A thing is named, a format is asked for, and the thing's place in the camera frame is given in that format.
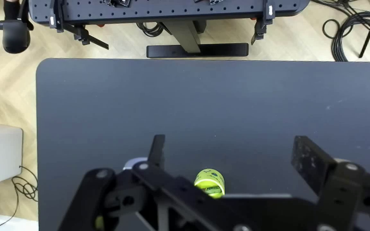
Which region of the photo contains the black table clamp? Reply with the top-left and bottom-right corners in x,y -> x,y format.
251,0 -> 276,44

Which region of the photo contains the black coiled cable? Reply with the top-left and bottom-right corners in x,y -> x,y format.
322,0 -> 370,63

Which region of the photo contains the yellow cup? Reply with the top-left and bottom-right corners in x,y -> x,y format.
195,168 -> 227,199

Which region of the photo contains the black perforated breadboard table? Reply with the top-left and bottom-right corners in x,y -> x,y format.
28,0 -> 313,24

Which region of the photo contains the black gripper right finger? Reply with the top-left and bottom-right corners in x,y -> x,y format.
292,136 -> 337,195

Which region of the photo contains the black table leg base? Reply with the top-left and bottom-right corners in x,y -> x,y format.
147,44 -> 250,58

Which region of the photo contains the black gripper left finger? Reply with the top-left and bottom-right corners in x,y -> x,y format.
148,135 -> 166,168

